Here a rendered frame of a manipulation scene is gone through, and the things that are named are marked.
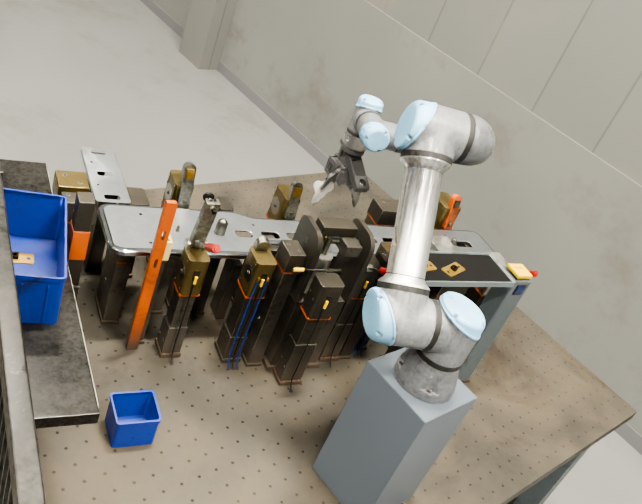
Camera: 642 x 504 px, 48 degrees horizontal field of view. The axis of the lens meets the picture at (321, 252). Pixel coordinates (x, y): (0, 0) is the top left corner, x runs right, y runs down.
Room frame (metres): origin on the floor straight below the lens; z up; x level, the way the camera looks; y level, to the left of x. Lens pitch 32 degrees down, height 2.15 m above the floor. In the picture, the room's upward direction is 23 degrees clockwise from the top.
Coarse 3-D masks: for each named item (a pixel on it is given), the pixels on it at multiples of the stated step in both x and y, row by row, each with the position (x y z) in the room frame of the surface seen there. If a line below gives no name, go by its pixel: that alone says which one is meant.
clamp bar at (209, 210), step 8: (208, 192) 1.55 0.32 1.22; (208, 200) 1.53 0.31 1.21; (216, 200) 1.54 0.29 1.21; (208, 208) 1.52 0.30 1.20; (216, 208) 1.53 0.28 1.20; (200, 216) 1.52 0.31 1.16; (208, 216) 1.53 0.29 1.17; (200, 224) 1.52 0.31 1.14; (208, 224) 1.53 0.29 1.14; (192, 232) 1.54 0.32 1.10; (200, 232) 1.53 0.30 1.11; (208, 232) 1.54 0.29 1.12; (192, 240) 1.53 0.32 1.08; (200, 240) 1.55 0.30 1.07; (200, 248) 1.55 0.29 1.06
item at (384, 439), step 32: (384, 384) 1.29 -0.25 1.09; (352, 416) 1.31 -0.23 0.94; (384, 416) 1.27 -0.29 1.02; (416, 416) 1.23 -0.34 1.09; (448, 416) 1.29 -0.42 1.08; (352, 448) 1.29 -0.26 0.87; (384, 448) 1.24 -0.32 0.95; (416, 448) 1.24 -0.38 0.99; (352, 480) 1.26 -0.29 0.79; (384, 480) 1.22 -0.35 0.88; (416, 480) 1.34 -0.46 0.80
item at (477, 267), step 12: (444, 264) 1.80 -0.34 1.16; (468, 264) 1.86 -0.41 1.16; (480, 264) 1.89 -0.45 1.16; (492, 264) 1.92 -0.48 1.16; (432, 276) 1.71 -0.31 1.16; (444, 276) 1.74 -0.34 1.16; (456, 276) 1.76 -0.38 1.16; (468, 276) 1.79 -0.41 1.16; (480, 276) 1.82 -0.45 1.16; (492, 276) 1.85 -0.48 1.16; (504, 276) 1.88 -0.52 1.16
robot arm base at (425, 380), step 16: (416, 352) 1.33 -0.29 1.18; (400, 368) 1.32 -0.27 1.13; (416, 368) 1.30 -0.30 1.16; (432, 368) 1.30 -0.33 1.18; (448, 368) 1.30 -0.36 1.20; (400, 384) 1.30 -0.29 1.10; (416, 384) 1.29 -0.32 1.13; (432, 384) 1.30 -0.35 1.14; (448, 384) 1.30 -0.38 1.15; (432, 400) 1.28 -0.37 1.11
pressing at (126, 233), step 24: (120, 216) 1.62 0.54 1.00; (144, 216) 1.66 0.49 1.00; (192, 216) 1.76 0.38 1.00; (216, 216) 1.81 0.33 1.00; (240, 216) 1.86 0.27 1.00; (120, 240) 1.52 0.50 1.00; (144, 240) 1.56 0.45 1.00; (216, 240) 1.69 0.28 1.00; (240, 240) 1.74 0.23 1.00; (480, 240) 2.36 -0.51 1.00
